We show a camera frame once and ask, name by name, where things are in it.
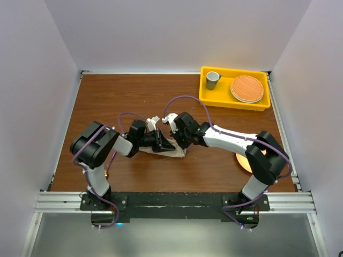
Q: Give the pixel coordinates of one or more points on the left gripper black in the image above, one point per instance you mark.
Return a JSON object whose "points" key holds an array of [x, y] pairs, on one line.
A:
{"points": [[159, 142]]}

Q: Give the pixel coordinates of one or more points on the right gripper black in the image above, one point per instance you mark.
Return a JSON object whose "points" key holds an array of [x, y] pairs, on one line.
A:
{"points": [[183, 145]]}

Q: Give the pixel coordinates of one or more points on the beige cloth napkin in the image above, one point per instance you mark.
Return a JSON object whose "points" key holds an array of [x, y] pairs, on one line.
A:
{"points": [[178, 152]]}

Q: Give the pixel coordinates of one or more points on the gold purple spoon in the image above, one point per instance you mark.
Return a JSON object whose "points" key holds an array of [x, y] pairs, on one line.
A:
{"points": [[106, 171]]}

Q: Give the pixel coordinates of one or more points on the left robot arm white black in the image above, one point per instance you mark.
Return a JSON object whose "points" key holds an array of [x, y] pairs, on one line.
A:
{"points": [[91, 148]]}

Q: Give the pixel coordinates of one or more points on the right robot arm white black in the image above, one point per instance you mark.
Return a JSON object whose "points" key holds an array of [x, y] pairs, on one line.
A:
{"points": [[265, 156]]}

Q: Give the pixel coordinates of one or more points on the yellow plastic tray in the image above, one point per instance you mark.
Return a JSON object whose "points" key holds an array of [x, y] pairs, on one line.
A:
{"points": [[221, 95]]}

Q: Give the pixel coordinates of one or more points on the golden round plate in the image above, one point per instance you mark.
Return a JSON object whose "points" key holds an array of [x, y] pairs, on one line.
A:
{"points": [[243, 162]]}

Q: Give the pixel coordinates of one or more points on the grey ceramic mug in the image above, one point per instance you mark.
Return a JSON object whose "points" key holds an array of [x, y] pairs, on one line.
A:
{"points": [[212, 78]]}

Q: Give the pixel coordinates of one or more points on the orange woven coaster plate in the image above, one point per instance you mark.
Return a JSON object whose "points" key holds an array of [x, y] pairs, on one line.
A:
{"points": [[247, 89]]}

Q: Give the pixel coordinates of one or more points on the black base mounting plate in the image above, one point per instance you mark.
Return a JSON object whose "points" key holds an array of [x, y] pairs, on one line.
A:
{"points": [[122, 207]]}

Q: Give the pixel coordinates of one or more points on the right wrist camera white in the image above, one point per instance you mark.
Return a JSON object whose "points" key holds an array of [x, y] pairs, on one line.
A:
{"points": [[169, 120]]}

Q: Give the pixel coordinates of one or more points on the aluminium frame rail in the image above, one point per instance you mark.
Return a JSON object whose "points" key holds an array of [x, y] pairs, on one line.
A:
{"points": [[60, 228]]}

